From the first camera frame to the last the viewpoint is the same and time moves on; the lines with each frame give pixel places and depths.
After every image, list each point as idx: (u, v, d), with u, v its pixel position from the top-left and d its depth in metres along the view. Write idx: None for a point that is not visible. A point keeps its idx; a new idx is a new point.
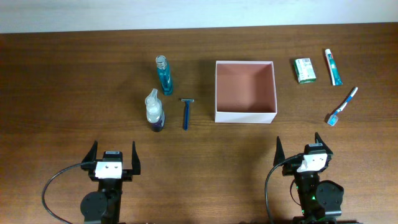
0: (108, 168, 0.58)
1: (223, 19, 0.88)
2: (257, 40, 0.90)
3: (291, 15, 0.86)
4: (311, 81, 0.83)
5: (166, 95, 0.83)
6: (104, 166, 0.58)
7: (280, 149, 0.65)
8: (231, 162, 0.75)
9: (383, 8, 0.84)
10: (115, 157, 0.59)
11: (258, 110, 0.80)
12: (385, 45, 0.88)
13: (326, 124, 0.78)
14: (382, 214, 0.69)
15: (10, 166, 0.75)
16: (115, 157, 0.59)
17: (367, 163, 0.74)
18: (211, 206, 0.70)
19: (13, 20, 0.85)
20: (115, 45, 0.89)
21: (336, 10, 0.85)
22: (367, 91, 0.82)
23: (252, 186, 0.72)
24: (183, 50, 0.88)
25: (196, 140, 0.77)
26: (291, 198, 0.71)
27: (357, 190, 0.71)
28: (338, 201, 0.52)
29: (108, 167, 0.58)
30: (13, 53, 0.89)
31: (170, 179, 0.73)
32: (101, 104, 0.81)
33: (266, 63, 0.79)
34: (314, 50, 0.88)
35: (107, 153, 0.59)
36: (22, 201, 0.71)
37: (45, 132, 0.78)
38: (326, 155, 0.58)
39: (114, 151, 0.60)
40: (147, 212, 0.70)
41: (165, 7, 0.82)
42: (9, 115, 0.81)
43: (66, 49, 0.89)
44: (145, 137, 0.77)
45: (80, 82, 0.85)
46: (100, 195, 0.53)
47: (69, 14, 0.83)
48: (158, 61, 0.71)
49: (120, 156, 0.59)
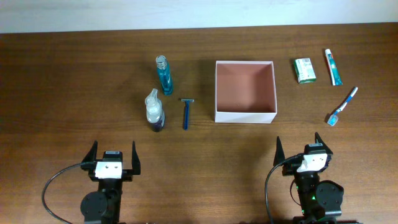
0: (108, 168, 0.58)
1: (224, 19, 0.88)
2: (257, 40, 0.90)
3: (291, 15, 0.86)
4: (311, 81, 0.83)
5: (166, 95, 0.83)
6: (104, 166, 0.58)
7: (280, 149, 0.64)
8: (231, 162, 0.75)
9: (383, 8, 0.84)
10: (115, 157, 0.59)
11: (258, 110, 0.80)
12: (385, 45, 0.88)
13: (326, 124, 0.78)
14: (382, 214, 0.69)
15: (10, 166, 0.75)
16: (115, 157, 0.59)
17: (367, 163, 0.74)
18: (211, 206, 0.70)
19: (13, 20, 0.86)
20: (115, 45, 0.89)
21: (335, 10, 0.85)
22: (367, 91, 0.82)
23: (252, 186, 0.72)
24: (183, 50, 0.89)
25: (196, 140, 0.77)
26: (291, 198, 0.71)
27: (357, 190, 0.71)
28: (338, 201, 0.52)
29: (108, 167, 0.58)
30: (13, 53, 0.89)
31: (170, 179, 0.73)
32: (101, 104, 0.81)
33: (266, 63, 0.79)
34: (314, 50, 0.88)
35: (107, 153, 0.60)
36: (22, 201, 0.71)
37: (45, 132, 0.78)
38: (326, 155, 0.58)
39: (114, 151, 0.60)
40: (147, 212, 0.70)
41: (165, 7, 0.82)
42: (9, 116, 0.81)
43: (66, 49, 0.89)
44: (145, 137, 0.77)
45: (79, 82, 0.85)
46: (100, 195, 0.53)
47: (69, 14, 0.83)
48: (158, 61, 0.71)
49: (120, 156, 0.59)
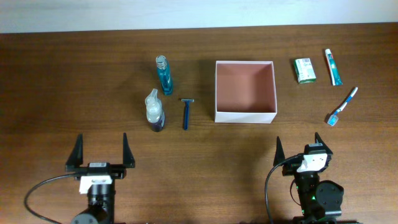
0: (96, 181, 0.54)
1: (223, 19, 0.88)
2: (257, 40, 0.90)
3: (291, 15, 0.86)
4: (311, 81, 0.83)
5: (166, 95, 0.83)
6: (91, 180, 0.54)
7: (280, 149, 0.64)
8: (231, 162, 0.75)
9: (383, 7, 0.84)
10: (99, 171, 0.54)
11: (258, 110, 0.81)
12: (385, 45, 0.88)
13: (326, 124, 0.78)
14: (382, 214, 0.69)
15: (10, 167, 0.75)
16: (101, 172, 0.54)
17: (367, 163, 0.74)
18: (211, 207, 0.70)
19: (13, 20, 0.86)
20: (115, 45, 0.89)
21: (335, 10, 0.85)
22: (367, 91, 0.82)
23: (252, 186, 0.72)
24: (183, 50, 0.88)
25: (196, 140, 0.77)
26: (291, 198, 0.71)
27: (357, 190, 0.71)
28: (338, 201, 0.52)
29: (95, 180, 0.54)
30: (13, 53, 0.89)
31: (171, 179, 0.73)
32: (101, 104, 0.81)
33: (266, 63, 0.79)
34: (314, 50, 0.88)
35: (92, 166, 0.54)
36: (22, 201, 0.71)
37: (45, 132, 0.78)
38: (326, 155, 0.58)
39: (99, 163, 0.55)
40: (147, 212, 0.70)
41: (165, 7, 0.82)
42: (9, 116, 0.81)
43: (66, 49, 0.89)
44: (145, 137, 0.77)
45: (79, 82, 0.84)
46: (90, 218, 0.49)
47: (69, 14, 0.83)
48: (158, 61, 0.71)
49: (107, 168, 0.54)
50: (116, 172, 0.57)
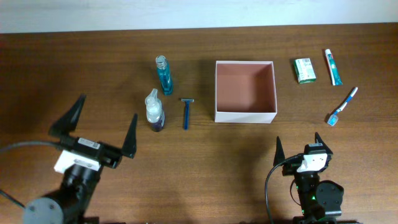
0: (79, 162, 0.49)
1: (223, 19, 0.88)
2: (257, 40, 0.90)
3: (291, 15, 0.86)
4: (311, 81, 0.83)
5: (166, 95, 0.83)
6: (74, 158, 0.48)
7: (280, 149, 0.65)
8: (231, 162, 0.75)
9: (383, 8, 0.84)
10: (89, 151, 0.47)
11: (258, 110, 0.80)
12: (385, 45, 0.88)
13: (326, 124, 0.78)
14: (382, 214, 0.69)
15: (10, 167, 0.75)
16: (89, 154, 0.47)
17: (367, 163, 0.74)
18: (211, 207, 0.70)
19: (13, 20, 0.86)
20: (114, 45, 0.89)
21: (335, 10, 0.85)
22: (367, 92, 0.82)
23: (252, 186, 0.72)
24: (183, 50, 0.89)
25: (196, 140, 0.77)
26: (291, 198, 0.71)
27: (357, 190, 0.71)
28: (338, 201, 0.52)
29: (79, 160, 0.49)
30: (12, 53, 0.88)
31: (171, 179, 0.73)
32: (101, 104, 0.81)
33: (266, 64, 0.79)
34: (314, 50, 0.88)
35: (81, 143, 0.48)
36: (22, 201, 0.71)
37: (45, 132, 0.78)
38: (326, 155, 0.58)
39: (91, 142, 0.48)
40: (147, 212, 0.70)
41: (165, 7, 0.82)
42: (8, 116, 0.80)
43: (66, 49, 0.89)
44: (145, 137, 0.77)
45: (79, 82, 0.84)
46: (51, 201, 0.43)
47: (69, 14, 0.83)
48: (158, 61, 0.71)
49: (99, 152, 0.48)
50: (109, 157, 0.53)
